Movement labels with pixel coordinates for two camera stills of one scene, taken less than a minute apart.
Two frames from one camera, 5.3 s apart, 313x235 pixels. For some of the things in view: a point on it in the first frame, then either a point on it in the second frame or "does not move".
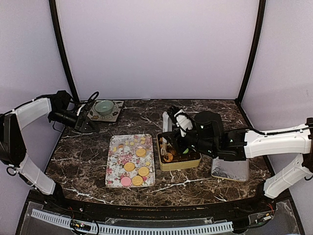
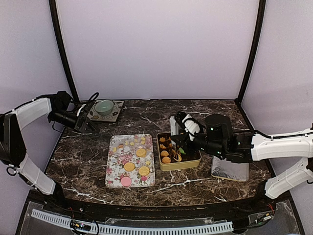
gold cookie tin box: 170,158 does not move
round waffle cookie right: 143,171 does not move
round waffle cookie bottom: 137,180 → 180,158
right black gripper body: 181,147 does not move
